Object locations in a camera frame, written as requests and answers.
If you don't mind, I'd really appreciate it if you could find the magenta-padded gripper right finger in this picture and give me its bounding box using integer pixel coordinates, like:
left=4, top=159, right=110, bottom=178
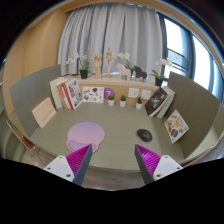
left=134, top=143, right=184, bottom=185

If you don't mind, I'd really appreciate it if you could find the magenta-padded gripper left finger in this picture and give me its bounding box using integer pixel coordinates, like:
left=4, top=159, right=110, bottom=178
left=43, top=143, right=94, bottom=187

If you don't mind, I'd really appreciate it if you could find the black computer mouse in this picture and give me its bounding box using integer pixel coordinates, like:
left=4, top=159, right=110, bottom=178
left=136, top=128, right=153, bottom=143

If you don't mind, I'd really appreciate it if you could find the purple mouse pad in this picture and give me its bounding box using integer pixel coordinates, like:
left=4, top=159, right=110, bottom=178
left=65, top=121, right=106, bottom=154

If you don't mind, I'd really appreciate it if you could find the white sticker sheet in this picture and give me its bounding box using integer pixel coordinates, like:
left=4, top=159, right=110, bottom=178
left=163, top=109, right=190, bottom=145

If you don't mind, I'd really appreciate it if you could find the wooden chair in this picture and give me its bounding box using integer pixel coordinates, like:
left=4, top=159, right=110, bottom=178
left=5, top=119, right=36, bottom=158

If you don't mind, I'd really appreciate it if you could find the beige card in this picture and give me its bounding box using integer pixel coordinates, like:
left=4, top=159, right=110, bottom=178
left=31, top=97, right=58, bottom=129

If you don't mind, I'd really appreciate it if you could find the black cover book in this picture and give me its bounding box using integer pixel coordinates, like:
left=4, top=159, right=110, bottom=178
left=143, top=87, right=169, bottom=118

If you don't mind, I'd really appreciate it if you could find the small succulent white pot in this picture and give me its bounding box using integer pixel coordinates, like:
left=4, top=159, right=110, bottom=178
left=135, top=96, right=144, bottom=110
left=107, top=94, right=116, bottom=107
left=119, top=95, right=128, bottom=108

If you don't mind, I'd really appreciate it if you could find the green desk partition panel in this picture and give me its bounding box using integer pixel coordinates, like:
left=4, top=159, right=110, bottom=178
left=9, top=64, right=63, bottom=138
left=166, top=71, right=224, bottom=160

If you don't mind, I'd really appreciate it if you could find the tan-spined book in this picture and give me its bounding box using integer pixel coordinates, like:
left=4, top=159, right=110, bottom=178
left=56, top=82, right=71, bottom=110

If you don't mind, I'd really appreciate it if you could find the red photo-cover book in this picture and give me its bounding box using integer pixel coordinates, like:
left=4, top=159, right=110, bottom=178
left=61, top=78, right=84, bottom=111

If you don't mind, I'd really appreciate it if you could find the thick white book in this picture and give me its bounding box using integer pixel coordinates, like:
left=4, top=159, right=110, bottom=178
left=49, top=76, right=69, bottom=110

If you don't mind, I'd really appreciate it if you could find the white picture card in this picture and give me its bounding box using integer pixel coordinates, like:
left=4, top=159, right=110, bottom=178
left=81, top=86, right=105, bottom=104

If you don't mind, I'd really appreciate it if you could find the large white orchid black pot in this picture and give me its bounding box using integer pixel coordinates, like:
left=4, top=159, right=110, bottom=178
left=148, top=58, right=174, bottom=88

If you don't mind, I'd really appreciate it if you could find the round purple number sign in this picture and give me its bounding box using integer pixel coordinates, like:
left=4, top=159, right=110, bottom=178
left=103, top=87, right=116, bottom=100

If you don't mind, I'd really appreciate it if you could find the small white orchid black pot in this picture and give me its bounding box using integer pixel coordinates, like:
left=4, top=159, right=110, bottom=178
left=65, top=53, right=91, bottom=80

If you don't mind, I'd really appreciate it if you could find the wooden desk shelf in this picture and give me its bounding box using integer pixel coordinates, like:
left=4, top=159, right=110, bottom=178
left=63, top=73, right=160, bottom=107

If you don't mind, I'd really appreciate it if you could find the dark wooden horse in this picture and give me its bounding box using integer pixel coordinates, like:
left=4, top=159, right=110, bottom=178
left=133, top=65, right=148, bottom=80

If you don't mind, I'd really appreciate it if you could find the pink wooden horse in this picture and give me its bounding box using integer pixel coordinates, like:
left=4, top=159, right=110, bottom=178
left=115, top=62, right=132, bottom=81

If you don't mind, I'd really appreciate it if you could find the wooden hand model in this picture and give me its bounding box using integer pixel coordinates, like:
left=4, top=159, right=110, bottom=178
left=91, top=53, right=103, bottom=80

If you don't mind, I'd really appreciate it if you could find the white orchid behind horses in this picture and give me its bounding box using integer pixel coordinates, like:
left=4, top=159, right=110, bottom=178
left=117, top=52, right=136, bottom=73

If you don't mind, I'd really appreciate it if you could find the wooden mannequin figure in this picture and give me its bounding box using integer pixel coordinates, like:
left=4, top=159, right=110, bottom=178
left=105, top=46, right=116, bottom=78

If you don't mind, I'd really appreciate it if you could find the grey curtain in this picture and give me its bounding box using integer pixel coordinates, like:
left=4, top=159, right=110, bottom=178
left=57, top=3, right=164, bottom=77

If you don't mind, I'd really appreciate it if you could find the white wall socket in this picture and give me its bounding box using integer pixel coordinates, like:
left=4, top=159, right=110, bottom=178
left=140, top=89, right=152, bottom=101
left=128, top=87, right=140, bottom=99

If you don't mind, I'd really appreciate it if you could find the window with dark frame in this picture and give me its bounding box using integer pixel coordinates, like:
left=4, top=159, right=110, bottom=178
left=156, top=11, right=224, bottom=101

